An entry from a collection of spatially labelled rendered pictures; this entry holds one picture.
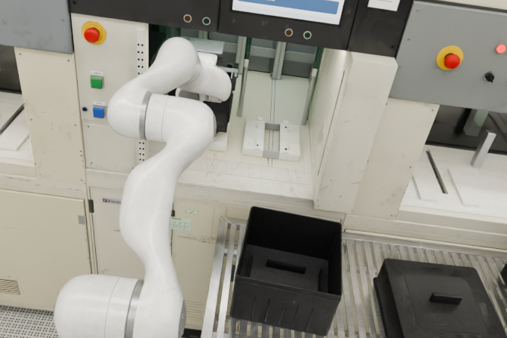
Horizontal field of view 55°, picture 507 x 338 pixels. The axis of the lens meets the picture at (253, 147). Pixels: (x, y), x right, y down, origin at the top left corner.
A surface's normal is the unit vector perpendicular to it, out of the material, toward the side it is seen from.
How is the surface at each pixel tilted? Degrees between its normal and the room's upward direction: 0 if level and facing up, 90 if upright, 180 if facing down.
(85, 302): 26
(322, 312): 90
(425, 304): 0
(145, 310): 31
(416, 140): 90
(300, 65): 90
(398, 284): 0
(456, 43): 90
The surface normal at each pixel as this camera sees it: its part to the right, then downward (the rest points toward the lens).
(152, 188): 0.33, -0.31
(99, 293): 0.10, -0.72
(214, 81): 0.69, 0.06
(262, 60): -0.06, 0.57
